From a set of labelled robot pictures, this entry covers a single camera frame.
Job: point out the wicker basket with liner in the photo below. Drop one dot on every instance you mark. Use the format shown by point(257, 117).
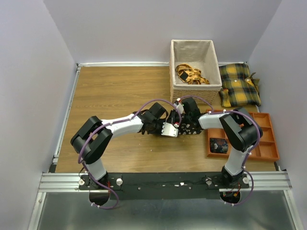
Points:
point(198, 54)

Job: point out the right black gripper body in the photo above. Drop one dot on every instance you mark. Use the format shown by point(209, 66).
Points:
point(185, 118)

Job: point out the black floral tie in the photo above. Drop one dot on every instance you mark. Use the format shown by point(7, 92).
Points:
point(189, 128)

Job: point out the orange patterned tie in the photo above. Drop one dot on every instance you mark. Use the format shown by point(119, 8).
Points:
point(188, 74)

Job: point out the aluminium frame rail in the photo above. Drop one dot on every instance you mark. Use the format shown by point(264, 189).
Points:
point(69, 182)

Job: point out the yellow plaid shirt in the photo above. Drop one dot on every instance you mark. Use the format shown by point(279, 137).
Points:
point(239, 87)

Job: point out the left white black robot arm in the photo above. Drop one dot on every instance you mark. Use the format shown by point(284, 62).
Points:
point(92, 139)

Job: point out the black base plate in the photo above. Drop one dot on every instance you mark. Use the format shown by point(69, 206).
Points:
point(164, 185)

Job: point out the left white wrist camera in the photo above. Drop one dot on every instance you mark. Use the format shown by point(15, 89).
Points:
point(169, 130)

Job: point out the orange compartment tray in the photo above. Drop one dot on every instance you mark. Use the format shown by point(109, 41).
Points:
point(265, 151)

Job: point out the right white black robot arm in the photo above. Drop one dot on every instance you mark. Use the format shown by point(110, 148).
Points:
point(242, 131)

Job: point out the rolled dark floral tie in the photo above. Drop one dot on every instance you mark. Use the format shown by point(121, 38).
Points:
point(218, 145)

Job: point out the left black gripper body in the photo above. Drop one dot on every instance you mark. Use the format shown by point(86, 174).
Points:
point(157, 127)

